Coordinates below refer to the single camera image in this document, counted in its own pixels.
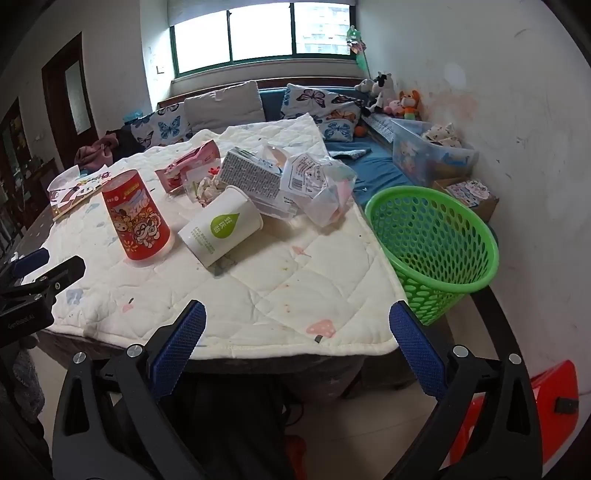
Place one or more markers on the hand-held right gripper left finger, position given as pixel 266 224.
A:
pixel 180 346

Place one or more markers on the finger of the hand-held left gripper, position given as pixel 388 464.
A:
pixel 62 272
pixel 30 264

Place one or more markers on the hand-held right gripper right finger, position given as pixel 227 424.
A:
pixel 415 346

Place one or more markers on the red cartoon paper cup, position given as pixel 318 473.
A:
pixel 136 217

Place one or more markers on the green plastic basket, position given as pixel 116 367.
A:
pixel 434 249

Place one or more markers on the pink snack packet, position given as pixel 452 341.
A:
pixel 191 164

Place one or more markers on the printed clear plastic bag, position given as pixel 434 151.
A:
pixel 318 184

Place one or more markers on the cartoon printed paper sheet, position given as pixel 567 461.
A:
pixel 76 189

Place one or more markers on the dark wooden shelf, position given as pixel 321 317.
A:
pixel 14 152

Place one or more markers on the white quilted blanket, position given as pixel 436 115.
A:
pixel 277 286

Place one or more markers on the pink cloth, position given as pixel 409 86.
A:
pixel 94 154

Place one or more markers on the white paper cup green drop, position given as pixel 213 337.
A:
pixel 221 226

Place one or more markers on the dark cloth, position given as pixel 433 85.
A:
pixel 122 141

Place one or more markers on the red plastic stool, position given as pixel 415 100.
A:
pixel 549 401

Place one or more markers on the crumpled candy wrappers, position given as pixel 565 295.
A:
pixel 205 187

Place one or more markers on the cardboard box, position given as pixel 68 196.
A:
pixel 468 194

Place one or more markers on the dark wooden door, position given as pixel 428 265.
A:
pixel 69 97

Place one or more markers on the blue butterfly print pillow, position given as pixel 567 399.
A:
pixel 164 129

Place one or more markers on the blue bed sheet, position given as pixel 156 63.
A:
pixel 374 173

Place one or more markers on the white drink carton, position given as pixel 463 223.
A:
pixel 251 177

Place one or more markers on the clear plastic storage bin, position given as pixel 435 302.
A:
pixel 425 157

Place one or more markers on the white sock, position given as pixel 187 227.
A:
pixel 355 151

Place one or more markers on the patterned cloth bundle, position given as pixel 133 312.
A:
pixel 441 134

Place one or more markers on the orange ball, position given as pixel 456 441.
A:
pixel 360 132

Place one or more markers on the patterned folded cloth strip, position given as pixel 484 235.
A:
pixel 378 125

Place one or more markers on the grey cushion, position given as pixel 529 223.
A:
pixel 221 106

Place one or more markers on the small butterfly print pillow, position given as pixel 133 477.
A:
pixel 339 128

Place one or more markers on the pink plush toy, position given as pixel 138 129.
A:
pixel 392 107

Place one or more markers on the orange fox plush toy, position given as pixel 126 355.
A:
pixel 410 104

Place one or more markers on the cow plush toy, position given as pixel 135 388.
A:
pixel 383 90

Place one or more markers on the grey plush toy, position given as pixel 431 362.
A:
pixel 364 86

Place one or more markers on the large butterfly print pillow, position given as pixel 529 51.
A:
pixel 314 99

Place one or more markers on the green toy wand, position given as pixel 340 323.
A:
pixel 360 46

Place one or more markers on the green framed window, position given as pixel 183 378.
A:
pixel 263 32

